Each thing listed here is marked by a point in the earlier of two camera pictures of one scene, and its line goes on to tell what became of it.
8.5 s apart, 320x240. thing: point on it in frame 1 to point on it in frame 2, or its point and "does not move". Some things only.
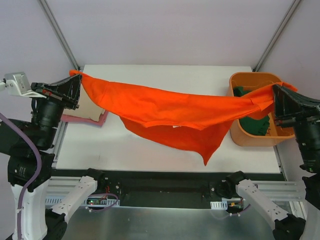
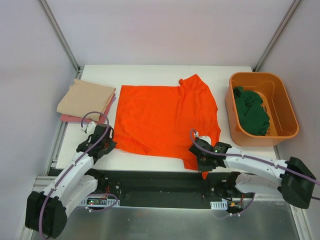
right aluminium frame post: x=292 y=7 does not move
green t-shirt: x=251 y=125 does not move
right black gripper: x=297 y=119 to x=202 y=160
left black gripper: x=56 y=95 to x=105 y=146
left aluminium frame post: x=52 y=18 does not move
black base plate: x=162 y=188 does not move
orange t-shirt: x=194 y=121 to x=159 y=120
